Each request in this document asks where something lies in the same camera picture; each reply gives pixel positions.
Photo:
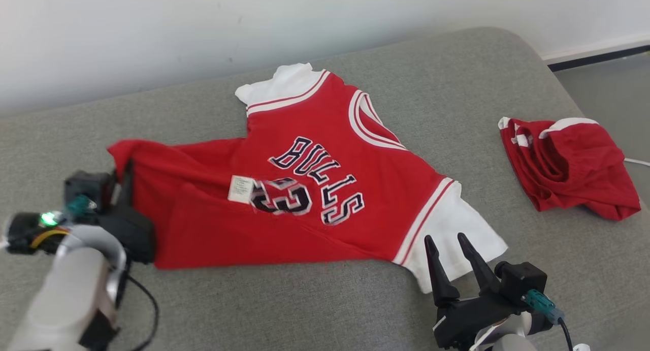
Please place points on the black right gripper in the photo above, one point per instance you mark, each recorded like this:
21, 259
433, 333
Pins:
464, 318

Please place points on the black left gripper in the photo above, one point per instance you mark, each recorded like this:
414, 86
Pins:
134, 234

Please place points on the red Bulls basketball jersey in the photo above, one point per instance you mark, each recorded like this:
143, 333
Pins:
213, 224

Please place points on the red shorts with white trim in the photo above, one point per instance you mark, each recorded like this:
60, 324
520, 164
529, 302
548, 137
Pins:
574, 168

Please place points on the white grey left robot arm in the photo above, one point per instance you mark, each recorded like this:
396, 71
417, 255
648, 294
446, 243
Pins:
71, 290

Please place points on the grey fabric sofa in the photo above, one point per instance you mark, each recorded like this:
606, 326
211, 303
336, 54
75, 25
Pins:
76, 132

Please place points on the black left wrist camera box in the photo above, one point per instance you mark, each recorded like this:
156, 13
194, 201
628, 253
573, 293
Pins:
89, 188

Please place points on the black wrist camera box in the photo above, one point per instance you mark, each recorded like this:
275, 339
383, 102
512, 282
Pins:
520, 280
89, 188

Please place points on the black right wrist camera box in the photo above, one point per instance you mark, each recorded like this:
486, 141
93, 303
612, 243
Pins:
520, 280

